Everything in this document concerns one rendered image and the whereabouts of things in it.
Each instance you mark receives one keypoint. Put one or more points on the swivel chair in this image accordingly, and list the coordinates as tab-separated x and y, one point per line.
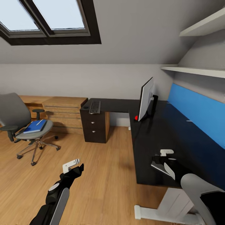
15	118

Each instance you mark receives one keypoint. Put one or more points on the keyboard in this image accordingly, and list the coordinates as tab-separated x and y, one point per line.
95	107

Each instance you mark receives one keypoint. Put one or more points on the notebook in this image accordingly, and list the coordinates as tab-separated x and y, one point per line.
160	167

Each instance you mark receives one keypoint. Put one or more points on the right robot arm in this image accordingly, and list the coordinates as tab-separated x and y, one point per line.
207	198

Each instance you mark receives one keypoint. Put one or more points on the monitor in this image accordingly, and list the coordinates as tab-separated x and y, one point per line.
145	98

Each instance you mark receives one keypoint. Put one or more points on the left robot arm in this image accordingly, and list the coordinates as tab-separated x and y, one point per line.
57	197

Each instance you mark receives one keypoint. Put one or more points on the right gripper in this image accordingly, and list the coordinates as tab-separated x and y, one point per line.
159	159

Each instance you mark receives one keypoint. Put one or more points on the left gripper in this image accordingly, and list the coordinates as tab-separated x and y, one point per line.
74	173

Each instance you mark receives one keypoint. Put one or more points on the folder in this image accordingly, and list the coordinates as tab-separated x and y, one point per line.
35	126

